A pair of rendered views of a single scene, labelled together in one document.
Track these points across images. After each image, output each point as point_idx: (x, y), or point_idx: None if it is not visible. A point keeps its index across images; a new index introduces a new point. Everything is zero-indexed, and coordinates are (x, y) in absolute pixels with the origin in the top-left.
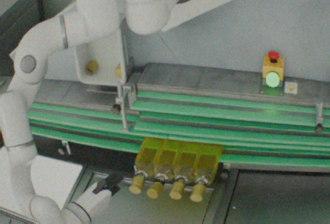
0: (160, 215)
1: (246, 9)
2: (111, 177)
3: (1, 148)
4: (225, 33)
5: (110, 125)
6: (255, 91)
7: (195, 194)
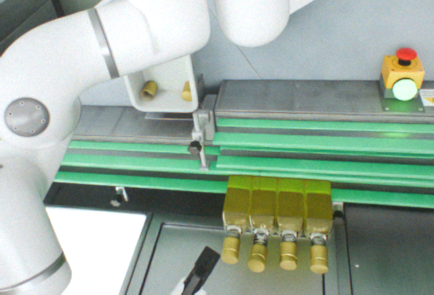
0: (260, 286)
1: None
2: (203, 262)
3: None
4: (327, 32)
5: (183, 163)
6: (376, 108)
7: (319, 264)
